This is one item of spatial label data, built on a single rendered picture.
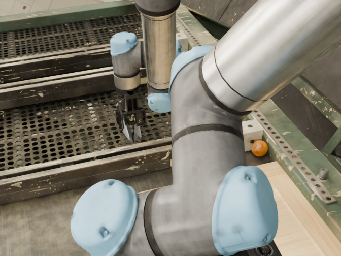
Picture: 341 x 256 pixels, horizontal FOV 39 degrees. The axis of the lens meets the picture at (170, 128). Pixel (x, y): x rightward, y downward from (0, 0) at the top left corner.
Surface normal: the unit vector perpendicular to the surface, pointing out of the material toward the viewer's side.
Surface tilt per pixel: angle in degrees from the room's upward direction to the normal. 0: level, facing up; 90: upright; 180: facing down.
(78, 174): 90
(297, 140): 59
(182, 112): 14
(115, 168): 90
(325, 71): 0
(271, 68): 65
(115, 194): 27
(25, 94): 90
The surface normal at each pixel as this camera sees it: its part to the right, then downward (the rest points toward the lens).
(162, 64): 0.13, 0.84
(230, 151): 0.52, -0.44
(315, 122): -0.83, -0.26
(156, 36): -0.10, 0.85
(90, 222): -0.50, -0.58
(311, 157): -0.03, -0.82
